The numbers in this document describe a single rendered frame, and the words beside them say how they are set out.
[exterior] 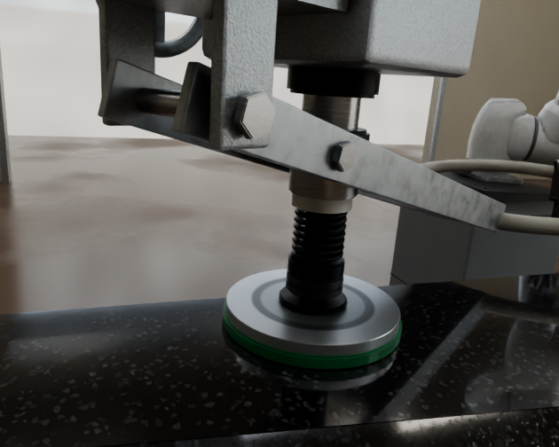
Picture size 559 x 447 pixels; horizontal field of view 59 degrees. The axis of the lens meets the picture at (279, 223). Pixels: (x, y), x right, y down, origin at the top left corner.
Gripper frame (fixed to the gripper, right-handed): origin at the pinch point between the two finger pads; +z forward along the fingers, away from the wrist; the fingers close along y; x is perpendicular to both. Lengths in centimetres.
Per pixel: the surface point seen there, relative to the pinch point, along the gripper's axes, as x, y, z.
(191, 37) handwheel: 5, 95, -38
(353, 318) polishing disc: 23, 84, -7
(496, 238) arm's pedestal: -28.7, -17.8, 18.6
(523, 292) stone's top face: 23, 51, -2
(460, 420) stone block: 38, 84, -4
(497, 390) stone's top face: 37, 77, -4
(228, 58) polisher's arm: 31, 103, -36
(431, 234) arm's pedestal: -49, -11, 23
